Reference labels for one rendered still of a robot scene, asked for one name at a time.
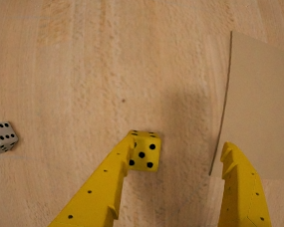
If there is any tan flat mat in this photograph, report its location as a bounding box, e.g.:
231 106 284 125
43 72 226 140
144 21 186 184
208 30 284 179

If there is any yellow die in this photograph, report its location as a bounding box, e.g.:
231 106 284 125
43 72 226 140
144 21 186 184
127 130 161 172

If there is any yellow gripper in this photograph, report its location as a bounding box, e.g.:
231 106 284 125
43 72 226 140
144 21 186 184
47 136 272 227

